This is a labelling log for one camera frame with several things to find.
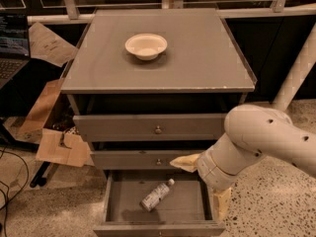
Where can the grey drawer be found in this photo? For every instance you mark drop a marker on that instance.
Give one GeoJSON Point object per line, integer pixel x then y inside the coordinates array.
{"type": "Point", "coordinates": [184, 212]}
{"type": "Point", "coordinates": [136, 159]}
{"type": "Point", "coordinates": [109, 128]}

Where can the black laptop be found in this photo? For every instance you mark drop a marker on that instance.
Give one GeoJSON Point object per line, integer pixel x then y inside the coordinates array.
{"type": "Point", "coordinates": [15, 50]}

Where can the grey bottom drawer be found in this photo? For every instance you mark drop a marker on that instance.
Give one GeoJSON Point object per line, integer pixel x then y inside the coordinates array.
{"type": "Point", "coordinates": [184, 212]}

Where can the brass drawer knob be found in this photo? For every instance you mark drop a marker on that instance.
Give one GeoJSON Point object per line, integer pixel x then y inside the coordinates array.
{"type": "Point", "coordinates": [158, 129]}
{"type": "Point", "coordinates": [158, 162]}

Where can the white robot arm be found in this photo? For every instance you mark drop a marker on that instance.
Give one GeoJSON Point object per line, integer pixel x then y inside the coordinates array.
{"type": "Point", "coordinates": [250, 134]}

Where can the brass middle drawer knob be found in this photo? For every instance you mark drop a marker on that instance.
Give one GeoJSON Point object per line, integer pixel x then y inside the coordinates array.
{"type": "Point", "coordinates": [158, 162]}

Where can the crumpled brown paper sheet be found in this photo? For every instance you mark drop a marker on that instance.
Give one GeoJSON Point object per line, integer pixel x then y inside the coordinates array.
{"type": "Point", "coordinates": [48, 46]}

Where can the grey drawer cabinet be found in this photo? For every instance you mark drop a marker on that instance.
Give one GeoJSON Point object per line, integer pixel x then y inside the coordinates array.
{"type": "Point", "coordinates": [202, 71]}

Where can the grey middle drawer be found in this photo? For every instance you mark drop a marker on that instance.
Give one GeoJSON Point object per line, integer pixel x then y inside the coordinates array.
{"type": "Point", "coordinates": [136, 159]}

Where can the brown cardboard box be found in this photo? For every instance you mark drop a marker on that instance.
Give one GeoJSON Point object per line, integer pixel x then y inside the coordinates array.
{"type": "Point", "coordinates": [55, 146]}

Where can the clear plastic bottle white cap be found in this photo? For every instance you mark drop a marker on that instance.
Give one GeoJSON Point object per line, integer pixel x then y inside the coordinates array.
{"type": "Point", "coordinates": [157, 195]}

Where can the brass top drawer knob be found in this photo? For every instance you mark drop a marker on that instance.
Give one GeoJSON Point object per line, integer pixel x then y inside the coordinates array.
{"type": "Point", "coordinates": [158, 129]}

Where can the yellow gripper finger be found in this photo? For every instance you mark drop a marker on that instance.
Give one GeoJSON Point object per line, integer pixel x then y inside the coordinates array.
{"type": "Point", "coordinates": [221, 201]}
{"type": "Point", "coordinates": [187, 163]}

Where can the white diagonal post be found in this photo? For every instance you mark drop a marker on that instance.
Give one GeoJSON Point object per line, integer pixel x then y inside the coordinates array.
{"type": "Point", "coordinates": [298, 72]}

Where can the grey top drawer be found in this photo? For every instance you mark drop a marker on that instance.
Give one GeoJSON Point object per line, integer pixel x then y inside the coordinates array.
{"type": "Point", "coordinates": [109, 128]}

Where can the white horizontal rail pipe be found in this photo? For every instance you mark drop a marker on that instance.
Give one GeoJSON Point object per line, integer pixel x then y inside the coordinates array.
{"type": "Point", "coordinates": [301, 10]}

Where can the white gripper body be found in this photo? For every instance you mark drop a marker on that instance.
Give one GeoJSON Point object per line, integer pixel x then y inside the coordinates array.
{"type": "Point", "coordinates": [209, 172]}

